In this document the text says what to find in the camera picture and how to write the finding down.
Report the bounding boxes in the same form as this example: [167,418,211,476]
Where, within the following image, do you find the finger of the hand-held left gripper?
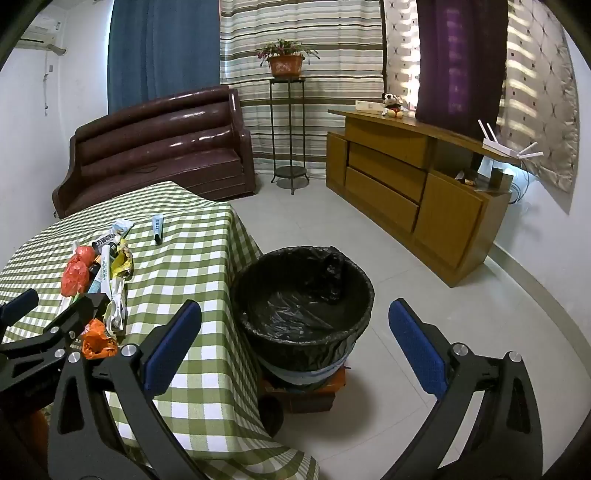
[0,294,112,376]
[0,288,40,332]

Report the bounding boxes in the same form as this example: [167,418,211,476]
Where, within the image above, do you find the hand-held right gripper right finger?
[388,298,543,480]

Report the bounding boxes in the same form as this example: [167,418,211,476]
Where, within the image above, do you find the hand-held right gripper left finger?
[48,299,218,480]

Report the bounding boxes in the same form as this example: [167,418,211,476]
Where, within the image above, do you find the orange wrapper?
[82,318,118,361]

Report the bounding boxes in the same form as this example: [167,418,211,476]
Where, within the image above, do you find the red plastic bag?
[62,246,95,298]

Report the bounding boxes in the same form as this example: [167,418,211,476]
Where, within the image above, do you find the white tube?
[99,244,114,296]

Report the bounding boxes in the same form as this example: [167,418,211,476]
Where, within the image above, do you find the yellow wrapper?
[113,240,134,280]

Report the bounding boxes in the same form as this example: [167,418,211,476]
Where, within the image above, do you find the black lined trash bin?
[231,246,376,389]

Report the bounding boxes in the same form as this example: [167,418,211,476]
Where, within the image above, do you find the green checkered tablecloth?
[0,180,319,480]

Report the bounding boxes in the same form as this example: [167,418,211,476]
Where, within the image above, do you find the orange box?
[263,364,347,414]

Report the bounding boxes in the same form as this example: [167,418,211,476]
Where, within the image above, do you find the wooden cabinet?
[325,108,515,288]

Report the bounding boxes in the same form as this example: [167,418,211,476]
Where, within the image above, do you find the brown leather sofa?
[52,85,257,220]

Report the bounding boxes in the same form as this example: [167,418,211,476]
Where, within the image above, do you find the white router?
[478,119,542,161]

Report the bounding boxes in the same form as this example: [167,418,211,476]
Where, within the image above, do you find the black metal plant stand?
[269,78,310,195]

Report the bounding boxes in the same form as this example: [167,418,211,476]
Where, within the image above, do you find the mouse plush toy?
[381,92,406,120]

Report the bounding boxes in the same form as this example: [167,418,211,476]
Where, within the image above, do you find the blue curtain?
[107,0,221,116]

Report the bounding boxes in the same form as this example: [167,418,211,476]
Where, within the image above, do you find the white air conditioner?
[17,10,70,56]

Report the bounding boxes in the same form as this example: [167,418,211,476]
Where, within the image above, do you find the beige patterned curtain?
[383,0,580,215]

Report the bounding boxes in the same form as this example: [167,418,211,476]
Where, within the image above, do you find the purple curtain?
[414,0,509,126]

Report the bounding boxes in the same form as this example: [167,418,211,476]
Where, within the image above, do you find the potted plant orange pot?
[256,39,319,78]

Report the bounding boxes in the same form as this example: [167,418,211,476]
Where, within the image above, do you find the striped curtain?
[219,0,386,174]

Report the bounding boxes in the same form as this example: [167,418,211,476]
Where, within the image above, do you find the grey cables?
[508,161,536,204]

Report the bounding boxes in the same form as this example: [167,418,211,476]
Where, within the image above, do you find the wall pipe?
[42,51,52,116]

